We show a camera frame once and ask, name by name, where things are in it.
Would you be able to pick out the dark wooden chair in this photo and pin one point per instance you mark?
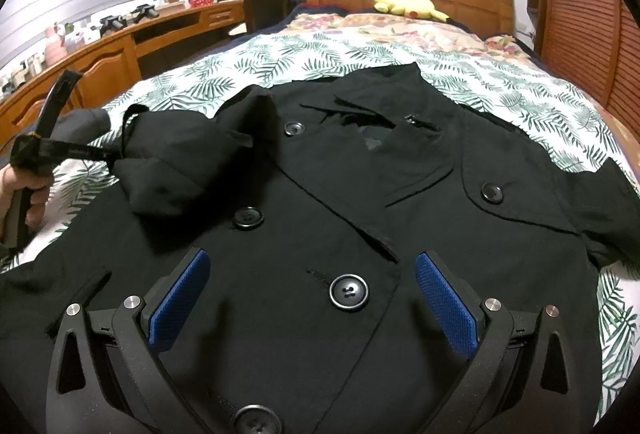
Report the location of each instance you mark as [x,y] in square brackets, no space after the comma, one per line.
[267,1]

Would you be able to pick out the floral quilt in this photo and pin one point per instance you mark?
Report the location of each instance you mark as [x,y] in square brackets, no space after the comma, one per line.
[400,31]

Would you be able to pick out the black tool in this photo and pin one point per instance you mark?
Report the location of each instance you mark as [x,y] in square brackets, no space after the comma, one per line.
[145,11]
[112,24]

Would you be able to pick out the wooden bedside drawer cabinet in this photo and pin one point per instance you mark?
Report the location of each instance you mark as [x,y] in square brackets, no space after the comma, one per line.
[105,58]

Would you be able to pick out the leaf print blanket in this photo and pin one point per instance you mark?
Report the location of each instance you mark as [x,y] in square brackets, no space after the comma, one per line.
[310,58]

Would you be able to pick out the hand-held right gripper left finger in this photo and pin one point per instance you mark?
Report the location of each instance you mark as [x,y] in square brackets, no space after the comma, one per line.
[177,299]

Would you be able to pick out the person's left hand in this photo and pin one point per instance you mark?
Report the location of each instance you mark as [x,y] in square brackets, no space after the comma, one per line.
[36,186]

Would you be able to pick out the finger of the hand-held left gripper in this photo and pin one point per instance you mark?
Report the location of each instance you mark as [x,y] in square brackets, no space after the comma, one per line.
[80,149]
[57,96]

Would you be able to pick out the black chair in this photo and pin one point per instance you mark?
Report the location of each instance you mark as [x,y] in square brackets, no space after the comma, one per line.
[295,6]

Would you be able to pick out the pink bottle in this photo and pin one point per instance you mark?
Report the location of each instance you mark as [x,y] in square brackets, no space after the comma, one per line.
[55,46]

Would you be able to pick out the yellow plush toy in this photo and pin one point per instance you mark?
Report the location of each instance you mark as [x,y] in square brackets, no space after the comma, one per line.
[405,1]

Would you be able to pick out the black buttoned coat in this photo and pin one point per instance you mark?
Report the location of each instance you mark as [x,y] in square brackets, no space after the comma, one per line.
[320,214]

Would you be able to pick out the louvered wooden wardrobe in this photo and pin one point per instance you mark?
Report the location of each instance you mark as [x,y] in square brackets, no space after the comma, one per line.
[580,3]

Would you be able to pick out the row of small bottles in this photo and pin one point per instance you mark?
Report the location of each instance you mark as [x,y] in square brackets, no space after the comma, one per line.
[20,71]

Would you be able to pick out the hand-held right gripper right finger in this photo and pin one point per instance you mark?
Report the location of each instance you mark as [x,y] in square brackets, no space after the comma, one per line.
[445,304]

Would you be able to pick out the red basket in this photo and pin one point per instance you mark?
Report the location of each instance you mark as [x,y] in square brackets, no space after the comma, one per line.
[201,1]

